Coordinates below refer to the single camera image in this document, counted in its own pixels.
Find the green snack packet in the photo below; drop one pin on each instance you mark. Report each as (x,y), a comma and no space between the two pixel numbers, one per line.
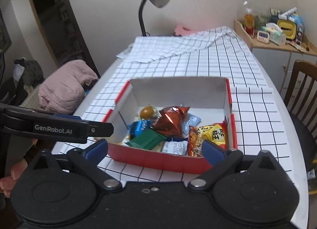
(147,140)

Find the white checkered tablecloth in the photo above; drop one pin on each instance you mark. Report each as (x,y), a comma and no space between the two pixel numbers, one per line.
(213,74)

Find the pink puffer jacket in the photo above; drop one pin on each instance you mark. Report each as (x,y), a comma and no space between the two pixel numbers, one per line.
(63,91)

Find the orange liquid bottle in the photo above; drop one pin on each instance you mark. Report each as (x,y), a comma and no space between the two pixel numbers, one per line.
(249,20)

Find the light blue cookie bag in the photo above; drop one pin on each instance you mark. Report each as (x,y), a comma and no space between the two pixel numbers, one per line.
(190,120)

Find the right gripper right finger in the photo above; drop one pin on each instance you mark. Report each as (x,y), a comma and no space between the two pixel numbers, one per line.
(223,162)

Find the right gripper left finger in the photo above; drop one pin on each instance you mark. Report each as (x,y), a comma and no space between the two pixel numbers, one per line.
(86,161)

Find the white digital timer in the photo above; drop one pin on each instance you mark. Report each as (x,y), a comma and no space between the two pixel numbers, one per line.
(263,37)

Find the red cardboard box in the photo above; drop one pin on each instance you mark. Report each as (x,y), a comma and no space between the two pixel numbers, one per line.
(208,98)

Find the left hand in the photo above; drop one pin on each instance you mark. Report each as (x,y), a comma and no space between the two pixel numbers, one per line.
(8,182)

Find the dark blue snack bag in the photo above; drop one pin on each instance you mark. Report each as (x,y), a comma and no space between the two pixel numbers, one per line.
(138,127)

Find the pink object behind cloth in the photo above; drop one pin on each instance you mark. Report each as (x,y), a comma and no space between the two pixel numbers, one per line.
(181,31)

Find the red yellow snack bag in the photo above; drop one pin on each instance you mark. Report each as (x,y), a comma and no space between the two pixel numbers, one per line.
(215,133)

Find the white blue snack packet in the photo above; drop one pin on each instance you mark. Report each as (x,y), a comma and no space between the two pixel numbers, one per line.
(175,147)

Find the brown foil snack bag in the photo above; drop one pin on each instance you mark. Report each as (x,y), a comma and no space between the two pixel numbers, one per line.
(169,123)

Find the wooden corner shelf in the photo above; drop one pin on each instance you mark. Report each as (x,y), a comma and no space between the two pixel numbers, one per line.
(276,60)

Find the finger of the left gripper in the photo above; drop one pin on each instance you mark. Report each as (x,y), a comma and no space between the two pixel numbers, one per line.
(42,125)

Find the wooden chair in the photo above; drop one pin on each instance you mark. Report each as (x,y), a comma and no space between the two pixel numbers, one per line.
(300,100)

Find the yellow snack packet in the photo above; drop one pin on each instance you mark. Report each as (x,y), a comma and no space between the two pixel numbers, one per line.
(149,113)

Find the green tissue pack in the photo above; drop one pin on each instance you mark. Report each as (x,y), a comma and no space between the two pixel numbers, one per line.
(276,34)

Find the yellow tissue box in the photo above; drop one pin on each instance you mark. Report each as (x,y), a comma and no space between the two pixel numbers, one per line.
(288,28)

